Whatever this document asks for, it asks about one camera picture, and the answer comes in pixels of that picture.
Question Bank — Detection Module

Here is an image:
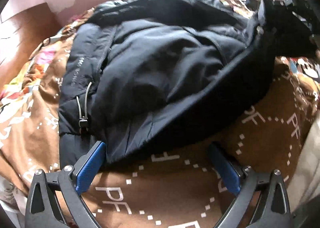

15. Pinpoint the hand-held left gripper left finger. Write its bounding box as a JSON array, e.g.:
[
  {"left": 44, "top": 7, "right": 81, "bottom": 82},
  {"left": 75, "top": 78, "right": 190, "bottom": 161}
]
[{"left": 25, "top": 141, "right": 107, "bottom": 228}]

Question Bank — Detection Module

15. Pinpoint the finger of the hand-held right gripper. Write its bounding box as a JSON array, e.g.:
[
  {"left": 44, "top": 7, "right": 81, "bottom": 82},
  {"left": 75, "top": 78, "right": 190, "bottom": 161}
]
[{"left": 257, "top": 0, "right": 273, "bottom": 36}]

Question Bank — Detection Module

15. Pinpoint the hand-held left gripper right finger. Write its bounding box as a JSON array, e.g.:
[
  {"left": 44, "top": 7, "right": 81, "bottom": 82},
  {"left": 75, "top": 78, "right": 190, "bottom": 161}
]
[{"left": 208, "top": 143, "right": 292, "bottom": 228}]

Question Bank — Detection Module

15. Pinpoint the dark navy padded jacket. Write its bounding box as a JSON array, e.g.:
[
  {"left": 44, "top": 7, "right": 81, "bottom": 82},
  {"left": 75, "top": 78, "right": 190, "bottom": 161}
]
[{"left": 58, "top": 0, "right": 313, "bottom": 171}]

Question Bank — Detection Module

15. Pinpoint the brown printed quilt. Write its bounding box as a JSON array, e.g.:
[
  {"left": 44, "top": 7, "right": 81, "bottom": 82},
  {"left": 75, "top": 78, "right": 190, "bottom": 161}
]
[{"left": 0, "top": 0, "right": 320, "bottom": 228}]

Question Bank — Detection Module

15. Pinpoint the white patterned bed sheet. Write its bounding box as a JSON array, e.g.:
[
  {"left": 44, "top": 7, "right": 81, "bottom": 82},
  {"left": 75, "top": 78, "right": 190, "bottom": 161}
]
[{"left": 0, "top": 175, "right": 30, "bottom": 216}]

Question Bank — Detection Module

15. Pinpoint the wooden bed headboard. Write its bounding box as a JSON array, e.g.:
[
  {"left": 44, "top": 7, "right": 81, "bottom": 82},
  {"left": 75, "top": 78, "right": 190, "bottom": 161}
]
[{"left": 0, "top": 3, "right": 64, "bottom": 92}]

